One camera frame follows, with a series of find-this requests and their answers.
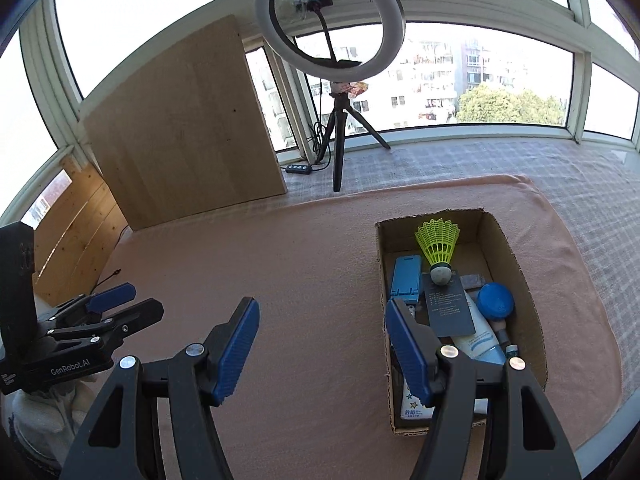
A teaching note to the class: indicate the brown cardboard box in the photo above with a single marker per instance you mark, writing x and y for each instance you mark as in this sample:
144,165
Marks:
482,249

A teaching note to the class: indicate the dark navy product card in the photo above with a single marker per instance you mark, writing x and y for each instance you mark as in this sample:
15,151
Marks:
447,309

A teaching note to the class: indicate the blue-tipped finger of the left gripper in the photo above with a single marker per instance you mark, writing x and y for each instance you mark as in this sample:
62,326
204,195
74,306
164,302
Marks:
89,308

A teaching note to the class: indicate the white ring light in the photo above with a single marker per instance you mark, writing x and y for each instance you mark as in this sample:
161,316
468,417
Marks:
393,20

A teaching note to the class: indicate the white blue lotion tube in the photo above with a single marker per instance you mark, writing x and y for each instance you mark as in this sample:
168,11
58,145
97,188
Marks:
482,344

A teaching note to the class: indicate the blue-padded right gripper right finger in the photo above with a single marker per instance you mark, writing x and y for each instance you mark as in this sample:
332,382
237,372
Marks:
523,438

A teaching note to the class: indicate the green white small tube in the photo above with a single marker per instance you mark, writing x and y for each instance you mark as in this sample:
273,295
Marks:
510,349

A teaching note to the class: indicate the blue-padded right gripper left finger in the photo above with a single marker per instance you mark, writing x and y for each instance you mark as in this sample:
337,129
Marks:
120,437

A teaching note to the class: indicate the small knotty wooden board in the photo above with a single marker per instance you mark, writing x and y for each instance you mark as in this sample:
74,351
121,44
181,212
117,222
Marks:
76,236

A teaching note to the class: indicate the black mini tripod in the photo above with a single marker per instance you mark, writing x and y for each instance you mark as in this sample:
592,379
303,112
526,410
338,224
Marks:
336,129

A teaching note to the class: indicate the blue folding phone stand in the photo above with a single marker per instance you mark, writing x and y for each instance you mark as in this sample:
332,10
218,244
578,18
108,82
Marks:
406,279

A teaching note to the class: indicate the black inline cable remote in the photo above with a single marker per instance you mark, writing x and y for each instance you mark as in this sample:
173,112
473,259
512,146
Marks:
298,169

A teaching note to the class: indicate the large light wooden board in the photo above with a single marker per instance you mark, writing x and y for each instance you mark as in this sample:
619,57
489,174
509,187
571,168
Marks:
184,134

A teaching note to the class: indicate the white knit gloved hand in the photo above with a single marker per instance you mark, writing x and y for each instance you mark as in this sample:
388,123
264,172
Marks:
44,424

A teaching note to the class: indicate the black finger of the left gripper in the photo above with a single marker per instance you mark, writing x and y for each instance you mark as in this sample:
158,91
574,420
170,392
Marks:
76,333

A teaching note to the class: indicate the grey small eraser block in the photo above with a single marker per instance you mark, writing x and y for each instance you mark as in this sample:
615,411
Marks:
472,281

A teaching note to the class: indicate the yellow green shuttlecock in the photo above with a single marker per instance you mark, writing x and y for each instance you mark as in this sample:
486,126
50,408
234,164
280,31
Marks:
437,239

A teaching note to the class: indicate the grey checked bed sheet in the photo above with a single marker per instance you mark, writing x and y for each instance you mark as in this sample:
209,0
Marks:
593,189

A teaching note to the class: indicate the white starred packet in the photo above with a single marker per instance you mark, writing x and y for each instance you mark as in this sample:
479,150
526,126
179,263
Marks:
412,409

